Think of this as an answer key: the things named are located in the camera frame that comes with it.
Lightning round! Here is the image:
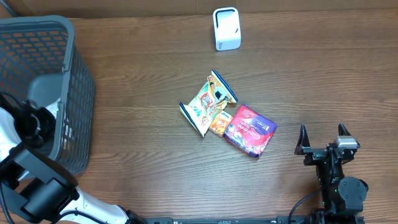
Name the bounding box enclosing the orange tissue packet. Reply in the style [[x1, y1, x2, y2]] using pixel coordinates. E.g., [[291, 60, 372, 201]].
[[210, 111, 233, 138]]

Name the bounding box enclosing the red purple pad package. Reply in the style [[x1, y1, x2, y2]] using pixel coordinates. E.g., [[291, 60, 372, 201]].
[[224, 105, 277, 157]]

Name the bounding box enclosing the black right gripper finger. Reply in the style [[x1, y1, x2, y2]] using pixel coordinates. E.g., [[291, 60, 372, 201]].
[[338, 123, 351, 136], [294, 124, 311, 155]]

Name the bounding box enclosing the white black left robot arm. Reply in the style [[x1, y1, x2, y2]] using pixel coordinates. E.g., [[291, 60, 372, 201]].
[[1, 92, 145, 223]]

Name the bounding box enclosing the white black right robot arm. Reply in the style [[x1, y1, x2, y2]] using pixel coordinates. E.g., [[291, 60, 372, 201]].
[[287, 123, 369, 224]]

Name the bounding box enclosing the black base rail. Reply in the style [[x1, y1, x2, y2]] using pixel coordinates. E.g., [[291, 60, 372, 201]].
[[144, 215, 366, 224]]

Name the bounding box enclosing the white barcode scanner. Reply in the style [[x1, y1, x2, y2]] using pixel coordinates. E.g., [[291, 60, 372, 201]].
[[213, 7, 241, 51]]

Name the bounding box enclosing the yellow snack bag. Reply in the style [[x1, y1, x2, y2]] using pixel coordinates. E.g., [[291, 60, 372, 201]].
[[179, 70, 238, 137]]

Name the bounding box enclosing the gray plastic shopping basket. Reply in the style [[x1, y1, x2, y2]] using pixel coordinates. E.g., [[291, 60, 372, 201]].
[[1, 16, 96, 174]]

